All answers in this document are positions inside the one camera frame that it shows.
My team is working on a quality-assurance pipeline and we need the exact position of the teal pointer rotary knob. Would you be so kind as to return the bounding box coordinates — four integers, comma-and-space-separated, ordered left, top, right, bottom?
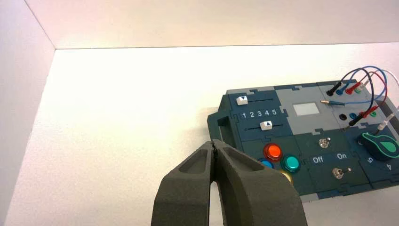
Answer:
360, 132, 399, 162

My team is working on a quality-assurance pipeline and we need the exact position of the metal on-off toggle switch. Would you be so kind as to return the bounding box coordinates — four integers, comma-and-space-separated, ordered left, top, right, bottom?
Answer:
331, 167, 353, 180

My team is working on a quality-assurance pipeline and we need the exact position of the white banana plug cable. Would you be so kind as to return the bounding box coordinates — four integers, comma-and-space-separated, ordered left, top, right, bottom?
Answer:
355, 69, 399, 136

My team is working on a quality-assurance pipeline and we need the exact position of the blue round push button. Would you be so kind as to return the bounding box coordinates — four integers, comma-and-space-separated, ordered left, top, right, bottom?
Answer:
258, 158, 276, 170

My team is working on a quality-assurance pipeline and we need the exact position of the black banana plug cable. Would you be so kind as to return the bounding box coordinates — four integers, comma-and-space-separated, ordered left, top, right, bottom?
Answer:
326, 69, 375, 130

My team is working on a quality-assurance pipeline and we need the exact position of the blue banana plug cable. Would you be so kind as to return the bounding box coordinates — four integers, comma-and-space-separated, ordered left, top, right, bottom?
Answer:
320, 65, 388, 108

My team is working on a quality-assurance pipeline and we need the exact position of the yellow round push button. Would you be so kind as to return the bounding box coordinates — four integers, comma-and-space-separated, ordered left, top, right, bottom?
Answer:
278, 169, 294, 185

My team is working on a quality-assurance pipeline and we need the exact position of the white rectangular display screen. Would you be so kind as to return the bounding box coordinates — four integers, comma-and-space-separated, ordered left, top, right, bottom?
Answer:
292, 102, 321, 117

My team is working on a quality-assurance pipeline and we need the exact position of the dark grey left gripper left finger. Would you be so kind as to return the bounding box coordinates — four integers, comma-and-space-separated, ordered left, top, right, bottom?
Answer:
151, 140, 216, 226

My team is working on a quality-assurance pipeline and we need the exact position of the dark teal task board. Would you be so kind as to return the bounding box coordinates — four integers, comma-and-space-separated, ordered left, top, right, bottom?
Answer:
207, 79, 399, 203

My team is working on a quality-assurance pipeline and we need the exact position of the red banana plug cable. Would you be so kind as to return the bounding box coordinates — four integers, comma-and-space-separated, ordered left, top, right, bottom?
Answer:
345, 71, 388, 120

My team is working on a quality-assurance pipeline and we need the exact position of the green round push button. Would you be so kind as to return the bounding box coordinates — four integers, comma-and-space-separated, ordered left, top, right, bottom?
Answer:
279, 154, 302, 173

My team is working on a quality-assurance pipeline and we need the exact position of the red round push button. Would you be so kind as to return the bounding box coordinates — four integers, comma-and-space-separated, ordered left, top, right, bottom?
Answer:
263, 143, 284, 162

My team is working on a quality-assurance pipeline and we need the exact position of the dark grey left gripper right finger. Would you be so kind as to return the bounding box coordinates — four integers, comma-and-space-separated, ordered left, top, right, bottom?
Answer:
213, 139, 308, 226

